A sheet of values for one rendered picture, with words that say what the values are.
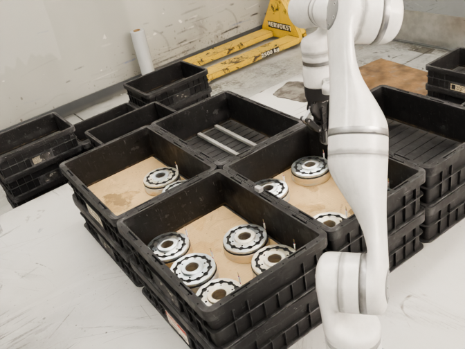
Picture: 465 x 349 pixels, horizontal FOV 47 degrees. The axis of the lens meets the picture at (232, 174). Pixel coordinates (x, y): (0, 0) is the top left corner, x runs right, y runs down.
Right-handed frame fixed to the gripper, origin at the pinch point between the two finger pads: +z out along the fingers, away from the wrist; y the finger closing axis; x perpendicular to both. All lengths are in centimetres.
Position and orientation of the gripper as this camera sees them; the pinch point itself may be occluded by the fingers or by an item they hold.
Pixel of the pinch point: (324, 136)
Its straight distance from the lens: 132.0
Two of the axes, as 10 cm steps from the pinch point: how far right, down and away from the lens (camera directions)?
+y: -8.0, 4.2, -4.2
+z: 1.7, 8.4, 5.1
